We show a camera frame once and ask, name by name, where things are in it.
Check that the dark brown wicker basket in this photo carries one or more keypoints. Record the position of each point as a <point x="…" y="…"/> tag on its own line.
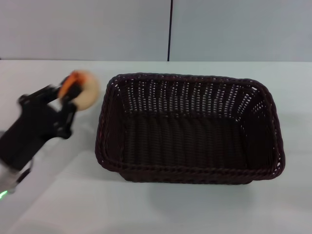
<point x="190" y="146"/>

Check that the round bun with red jam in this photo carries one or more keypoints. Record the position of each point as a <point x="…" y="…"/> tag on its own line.
<point x="90" y="95"/>

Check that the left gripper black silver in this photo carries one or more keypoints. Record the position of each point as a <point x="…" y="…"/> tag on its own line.
<point x="26" y="131"/>

